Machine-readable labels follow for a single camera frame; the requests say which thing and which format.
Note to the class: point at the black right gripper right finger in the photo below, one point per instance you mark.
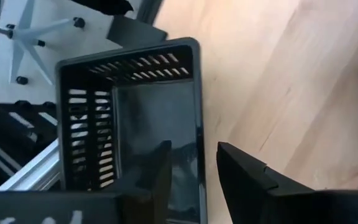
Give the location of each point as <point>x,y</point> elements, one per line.
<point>247,189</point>

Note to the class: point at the white office chair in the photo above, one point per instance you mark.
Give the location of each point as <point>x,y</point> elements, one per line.
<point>26,34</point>

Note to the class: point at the aluminium extrusion rail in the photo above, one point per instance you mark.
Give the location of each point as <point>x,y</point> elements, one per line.
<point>33,171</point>

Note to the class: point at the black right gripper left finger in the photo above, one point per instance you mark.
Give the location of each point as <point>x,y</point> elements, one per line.
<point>148,186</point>

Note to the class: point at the black slotted plastic basket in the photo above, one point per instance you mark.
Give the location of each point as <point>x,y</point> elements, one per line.
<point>154,115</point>

